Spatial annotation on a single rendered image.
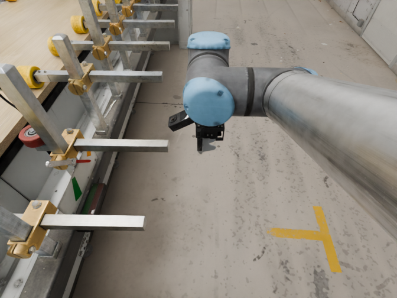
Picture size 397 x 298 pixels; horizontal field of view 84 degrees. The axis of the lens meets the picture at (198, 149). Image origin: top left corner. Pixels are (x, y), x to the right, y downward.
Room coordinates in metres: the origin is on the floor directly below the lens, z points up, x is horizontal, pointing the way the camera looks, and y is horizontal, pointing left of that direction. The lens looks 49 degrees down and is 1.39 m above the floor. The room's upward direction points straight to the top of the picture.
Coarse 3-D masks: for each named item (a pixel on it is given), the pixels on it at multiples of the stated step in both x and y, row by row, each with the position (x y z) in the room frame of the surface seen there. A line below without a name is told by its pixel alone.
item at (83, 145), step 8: (80, 144) 0.47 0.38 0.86; (88, 144) 0.47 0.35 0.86; (96, 144) 0.47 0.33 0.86; (104, 144) 0.47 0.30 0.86; (112, 144) 0.47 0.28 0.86; (120, 144) 0.47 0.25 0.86; (128, 144) 0.47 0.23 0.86; (136, 144) 0.47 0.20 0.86; (144, 144) 0.47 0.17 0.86; (152, 144) 0.47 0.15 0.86; (160, 144) 0.47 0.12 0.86; (168, 144) 0.48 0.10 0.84; (160, 152) 0.46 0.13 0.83
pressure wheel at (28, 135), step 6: (30, 126) 0.51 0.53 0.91; (24, 132) 0.48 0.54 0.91; (30, 132) 0.48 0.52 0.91; (36, 132) 0.48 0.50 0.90; (24, 138) 0.45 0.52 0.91; (30, 138) 0.45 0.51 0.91; (36, 138) 0.45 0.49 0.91; (30, 144) 0.44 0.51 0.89; (36, 144) 0.45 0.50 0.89; (42, 144) 0.45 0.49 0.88
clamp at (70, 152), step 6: (66, 132) 0.51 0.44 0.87; (78, 132) 0.52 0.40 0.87; (66, 138) 0.49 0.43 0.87; (72, 138) 0.49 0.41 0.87; (78, 138) 0.50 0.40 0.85; (84, 138) 0.53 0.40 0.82; (72, 144) 0.46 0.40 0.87; (66, 150) 0.44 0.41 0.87; (72, 150) 0.45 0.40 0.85; (54, 156) 0.41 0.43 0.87; (60, 156) 0.41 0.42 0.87; (66, 156) 0.42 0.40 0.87; (72, 156) 0.44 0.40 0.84; (60, 168) 0.40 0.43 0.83; (66, 168) 0.40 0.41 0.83
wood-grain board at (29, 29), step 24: (24, 0) 1.78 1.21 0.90; (48, 0) 1.78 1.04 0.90; (72, 0) 1.78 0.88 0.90; (0, 24) 1.35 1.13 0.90; (24, 24) 1.35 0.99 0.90; (48, 24) 1.35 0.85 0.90; (0, 48) 1.05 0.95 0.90; (24, 48) 1.05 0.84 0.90; (0, 120) 0.54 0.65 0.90; (24, 120) 0.56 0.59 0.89; (0, 144) 0.44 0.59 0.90
